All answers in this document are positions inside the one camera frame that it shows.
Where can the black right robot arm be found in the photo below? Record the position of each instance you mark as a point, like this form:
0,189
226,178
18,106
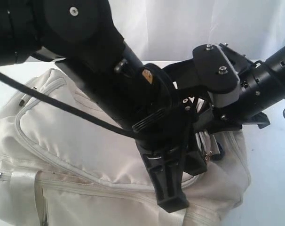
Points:
262,84

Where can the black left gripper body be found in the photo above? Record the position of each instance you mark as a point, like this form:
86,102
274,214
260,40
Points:
172,104

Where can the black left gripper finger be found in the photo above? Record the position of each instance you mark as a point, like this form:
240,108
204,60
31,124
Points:
164,164

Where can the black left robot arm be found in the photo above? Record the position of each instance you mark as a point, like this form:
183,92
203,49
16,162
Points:
91,50

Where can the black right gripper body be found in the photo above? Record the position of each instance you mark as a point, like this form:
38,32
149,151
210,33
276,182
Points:
247,110

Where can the cream fabric duffel bag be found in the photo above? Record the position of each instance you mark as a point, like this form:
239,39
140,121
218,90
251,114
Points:
57,169

